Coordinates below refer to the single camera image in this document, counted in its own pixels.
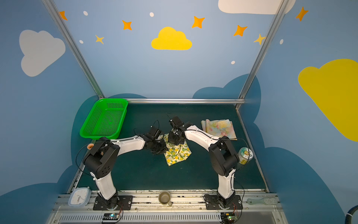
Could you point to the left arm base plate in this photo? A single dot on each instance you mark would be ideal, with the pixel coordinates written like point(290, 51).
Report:
point(115, 203)

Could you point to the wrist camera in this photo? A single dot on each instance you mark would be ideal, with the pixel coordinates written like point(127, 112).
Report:
point(176, 123)
point(154, 132)

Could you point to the terracotta ribbed vase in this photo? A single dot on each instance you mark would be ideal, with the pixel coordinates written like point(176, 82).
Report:
point(90, 146)

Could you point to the green circuit board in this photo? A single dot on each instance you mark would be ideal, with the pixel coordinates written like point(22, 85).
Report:
point(228, 218)
point(110, 218)

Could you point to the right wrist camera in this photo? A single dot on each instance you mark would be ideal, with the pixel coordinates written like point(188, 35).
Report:
point(176, 123)

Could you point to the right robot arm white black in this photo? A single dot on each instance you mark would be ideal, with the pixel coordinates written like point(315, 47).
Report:
point(223, 156)

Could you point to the left green circuit board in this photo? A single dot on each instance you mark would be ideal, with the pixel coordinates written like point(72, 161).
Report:
point(110, 218)

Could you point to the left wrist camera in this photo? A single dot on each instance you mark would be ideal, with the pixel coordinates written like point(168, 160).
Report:
point(154, 132)

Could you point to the olive ceramic mug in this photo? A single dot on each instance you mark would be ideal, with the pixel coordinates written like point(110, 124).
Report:
point(164, 198)

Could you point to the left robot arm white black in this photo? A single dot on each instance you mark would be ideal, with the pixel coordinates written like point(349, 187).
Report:
point(103, 155)

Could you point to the aluminium frame back rail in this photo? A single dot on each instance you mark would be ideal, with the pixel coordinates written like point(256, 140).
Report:
point(185, 101)

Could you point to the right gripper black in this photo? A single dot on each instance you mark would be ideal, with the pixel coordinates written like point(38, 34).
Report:
point(175, 136)

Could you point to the green plastic basket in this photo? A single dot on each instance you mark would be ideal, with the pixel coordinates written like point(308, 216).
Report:
point(105, 119)

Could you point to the right green circuit board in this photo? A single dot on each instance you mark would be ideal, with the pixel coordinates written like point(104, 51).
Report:
point(228, 218)

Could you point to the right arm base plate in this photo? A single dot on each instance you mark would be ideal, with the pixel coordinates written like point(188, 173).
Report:
point(214, 202)

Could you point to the white square clock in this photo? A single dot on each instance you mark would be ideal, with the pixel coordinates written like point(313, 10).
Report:
point(79, 197)

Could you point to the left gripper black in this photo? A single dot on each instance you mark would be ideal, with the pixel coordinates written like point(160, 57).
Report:
point(159, 146)

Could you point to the tape roll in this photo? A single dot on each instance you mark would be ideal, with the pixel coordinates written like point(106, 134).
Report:
point(245, 155)

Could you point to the pastel floral skirt pink flowers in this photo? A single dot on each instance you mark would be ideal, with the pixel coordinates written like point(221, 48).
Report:
point(219, 128)

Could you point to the lemon print skirt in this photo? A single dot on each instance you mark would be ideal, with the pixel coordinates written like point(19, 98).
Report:
point(175, 153)

